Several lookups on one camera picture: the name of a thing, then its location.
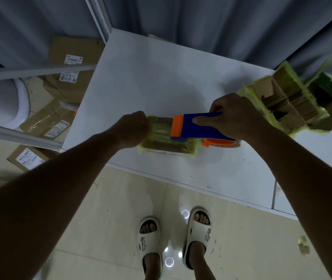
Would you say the person's left leg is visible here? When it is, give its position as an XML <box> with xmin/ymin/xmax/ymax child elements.
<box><xmin>140</xmin><ymin>223</ymin><xmax>162</xmax><ymax>280</ymax></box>

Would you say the person's leg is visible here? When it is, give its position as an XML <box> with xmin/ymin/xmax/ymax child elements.
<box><xmin>188</xmin><ymin>213</ymin><xmax>217</xmax><ymax>280</ymax></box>
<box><xmin>140</xmin><ymin>223</ymin><xmax>162</xmax><ymax>280</ymax></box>

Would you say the person's right hand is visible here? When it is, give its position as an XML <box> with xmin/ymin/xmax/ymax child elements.
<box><xmin>192</xmin><ymin>93</ymin><xmax>268</xmax><ymax>142</ymax></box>

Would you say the blue orange tape dispenser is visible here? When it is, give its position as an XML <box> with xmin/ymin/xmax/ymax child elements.
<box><xmin>170</xmin><ymin>112</ymin><xmax>241</xmax><ymax>148</ymax></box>

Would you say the large labelled cardboard box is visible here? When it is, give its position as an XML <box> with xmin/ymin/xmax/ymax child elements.
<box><xmin>41</xmin><ymin>36</ymin><xmax>106</xmax><ymax>104</ymax></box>

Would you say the flat labelled cardboard parcel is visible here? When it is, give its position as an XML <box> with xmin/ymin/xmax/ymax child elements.
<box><xmin>19</xmin><ymin>99</ymin><xmax>77</xmax><ymax>141</ymax></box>

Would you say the white left slipper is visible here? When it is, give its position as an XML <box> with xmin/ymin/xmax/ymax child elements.
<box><xmin>137</xmin><ymin>217</ymin><xmax>163</xmax><ymax>279</ymax></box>

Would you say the grey metal frame bar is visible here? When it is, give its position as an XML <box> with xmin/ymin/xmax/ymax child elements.
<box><xmin>0</xmin><ymin>64</ymin><xmax>97</xmax><ymax>83</ymax></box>
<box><xmin>0</xmin><ymin>121</ymin><xmax>63</xmax><ymax>152</ymax></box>

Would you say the small labelled cardboard parcel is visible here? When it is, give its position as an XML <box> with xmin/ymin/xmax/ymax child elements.
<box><xmin>7</xmin><ymin>144</ymin><xmax>52</xmax><ymax>172</ymax></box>

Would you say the taped bundle of flat cartons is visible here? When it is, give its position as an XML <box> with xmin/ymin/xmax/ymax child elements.
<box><xmin>237</xmin><ymin>60</ymin><xmax>330</xmax><ymax>137</ymax></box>

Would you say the person's right leg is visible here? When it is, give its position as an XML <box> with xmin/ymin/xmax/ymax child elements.
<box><xmin>188</xmin><ymin>213</ymin><xmax>217</xmax><ymax>280</ymax></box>

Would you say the yellow tape scrap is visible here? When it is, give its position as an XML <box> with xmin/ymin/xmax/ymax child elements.
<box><xmin>298</xmin><ymin>235</ymin><xmax>311</xmax><ymax>255</ymax></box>

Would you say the white slipper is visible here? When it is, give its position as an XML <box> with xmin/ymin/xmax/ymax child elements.
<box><xmin>137</xmin><ymin>217</ymin><xmax>163</xmax><ymax>279</ymax></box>
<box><xmin>182</xmin><ymin>207</ymin><xmax>212</xmax><ymax>270</ymax></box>

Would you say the tape-wrapped cardboard parcel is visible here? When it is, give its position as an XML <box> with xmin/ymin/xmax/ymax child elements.
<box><xmin>138</xmin><ymin>115</ymin><xmax>202</xmax><ymax>157</ymax></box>

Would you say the white right slipper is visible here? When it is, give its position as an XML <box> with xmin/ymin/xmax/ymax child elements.
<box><xmin>182</xmin><ymin>207</ymin><xmax>212</xmax><ymax>270</ymax></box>

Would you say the grey curtain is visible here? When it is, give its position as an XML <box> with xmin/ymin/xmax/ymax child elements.
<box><xmin>0</xmin><ymin>0</ymin><xmax>332</xmax><ymax>86</ymax></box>

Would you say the person's right forearm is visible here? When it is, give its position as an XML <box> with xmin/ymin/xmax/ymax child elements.
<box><xmin>242</xmin><ymin>124</ymin><xmax>332</xmax><ymax>280</ymax></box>

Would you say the person's left hand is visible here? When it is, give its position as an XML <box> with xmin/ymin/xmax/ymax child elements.
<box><xmin>112</xmin><ymin>111</ymin><xmax>152</xmax><ymax>151</ymax></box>

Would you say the grey metal frame post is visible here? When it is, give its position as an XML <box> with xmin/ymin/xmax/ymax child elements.
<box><xmin>84</xmin><ymin>0</ymin><xmax>113</xmax><ymax>44</ymax></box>

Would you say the person's left forearm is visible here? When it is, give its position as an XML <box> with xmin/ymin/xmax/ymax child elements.
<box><xmin>0</xmin><ymin>132</ymin><xmax>123</xmax><ymax>280</ymax></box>

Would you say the white round chair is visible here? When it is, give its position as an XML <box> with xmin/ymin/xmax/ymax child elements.
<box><xmin>0</xmin><ymin>78</ymin><xmax>31</xmax><ymax>130</ymax></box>

